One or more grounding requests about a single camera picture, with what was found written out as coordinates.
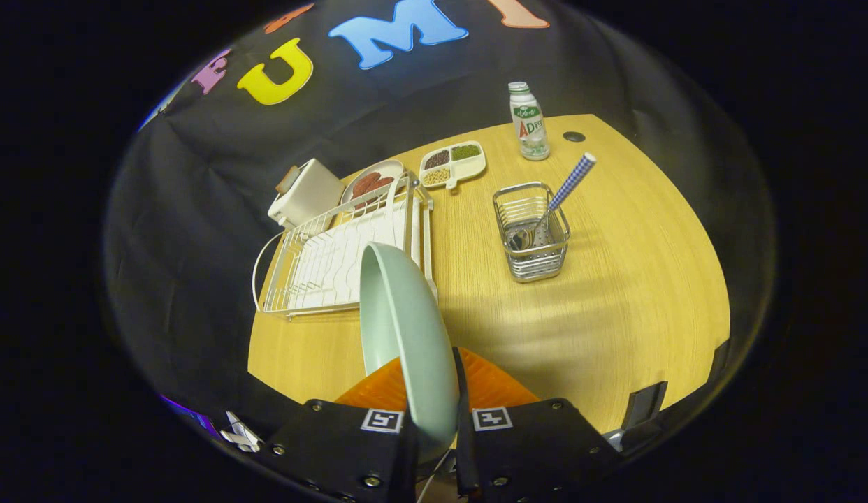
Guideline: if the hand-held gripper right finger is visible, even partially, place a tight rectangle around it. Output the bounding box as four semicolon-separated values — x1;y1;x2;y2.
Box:
451;346;623;503

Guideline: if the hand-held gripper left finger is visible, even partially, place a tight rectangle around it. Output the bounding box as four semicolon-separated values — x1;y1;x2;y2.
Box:
263;356;419;503

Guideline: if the pale green plate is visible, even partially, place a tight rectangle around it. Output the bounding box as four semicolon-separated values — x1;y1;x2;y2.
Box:
359;242;461;465

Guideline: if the metal wire basket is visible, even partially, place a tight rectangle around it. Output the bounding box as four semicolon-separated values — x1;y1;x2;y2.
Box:
493;182;571;283

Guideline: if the white wire dish rack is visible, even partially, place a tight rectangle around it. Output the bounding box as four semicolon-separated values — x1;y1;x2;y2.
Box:
252;171;438;321

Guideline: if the checkered handle spoon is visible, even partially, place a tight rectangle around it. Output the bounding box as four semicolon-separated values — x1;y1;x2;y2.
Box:
509;152;597;251

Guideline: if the grey plate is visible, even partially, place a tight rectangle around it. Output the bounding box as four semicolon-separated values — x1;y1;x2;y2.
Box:
341;159;405;207

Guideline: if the white toaster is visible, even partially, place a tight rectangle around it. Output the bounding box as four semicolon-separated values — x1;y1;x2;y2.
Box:
268;159;346;228

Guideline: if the black backdrop cloth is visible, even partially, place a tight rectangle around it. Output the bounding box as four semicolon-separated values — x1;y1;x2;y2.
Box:
102;0;777;448

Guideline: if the white divided bean tray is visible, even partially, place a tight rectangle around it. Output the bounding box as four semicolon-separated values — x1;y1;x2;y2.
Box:
419;140;487;191

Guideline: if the white plastic drink bottle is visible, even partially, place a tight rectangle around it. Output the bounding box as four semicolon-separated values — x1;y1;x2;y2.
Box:
507;82;551;162

